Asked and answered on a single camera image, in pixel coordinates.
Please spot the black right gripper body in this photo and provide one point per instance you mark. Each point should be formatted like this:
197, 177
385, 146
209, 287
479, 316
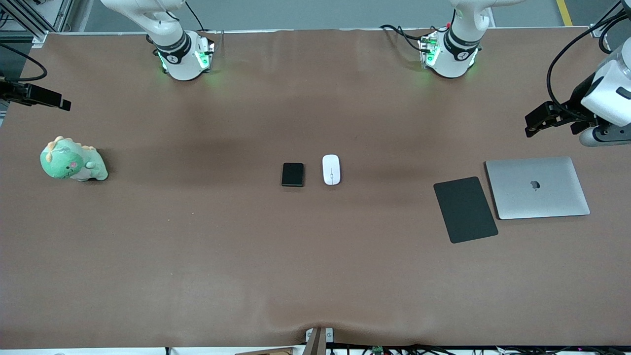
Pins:
19, 91

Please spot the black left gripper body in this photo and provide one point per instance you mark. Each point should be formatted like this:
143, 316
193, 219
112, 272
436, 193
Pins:
577, 99

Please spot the white computer mouse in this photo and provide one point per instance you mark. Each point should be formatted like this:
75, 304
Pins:
331, 170

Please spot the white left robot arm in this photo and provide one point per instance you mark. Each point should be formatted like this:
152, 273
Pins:
451, 61

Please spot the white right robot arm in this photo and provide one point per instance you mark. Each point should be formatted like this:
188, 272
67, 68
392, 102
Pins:
180, 61

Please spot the black mouse pad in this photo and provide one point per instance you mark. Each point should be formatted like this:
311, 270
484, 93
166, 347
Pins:
466, 211

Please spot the green plush dinosaur toy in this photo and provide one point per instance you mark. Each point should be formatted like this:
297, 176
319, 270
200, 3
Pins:
66, 162

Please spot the silver closed laptop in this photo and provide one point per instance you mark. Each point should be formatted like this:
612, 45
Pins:
537, 190

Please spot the brown table cover mat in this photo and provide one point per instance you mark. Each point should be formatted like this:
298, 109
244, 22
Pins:
296, 256

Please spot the white table corner bracket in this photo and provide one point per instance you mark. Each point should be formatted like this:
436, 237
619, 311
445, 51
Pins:
598, 31

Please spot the aluminium frame profile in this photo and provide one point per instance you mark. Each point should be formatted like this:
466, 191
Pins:
29, 19

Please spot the metal table edge bracket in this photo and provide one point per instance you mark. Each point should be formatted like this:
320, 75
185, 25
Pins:
310, 335

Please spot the brown camera mount post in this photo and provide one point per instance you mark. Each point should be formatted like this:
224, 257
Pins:
316, 342

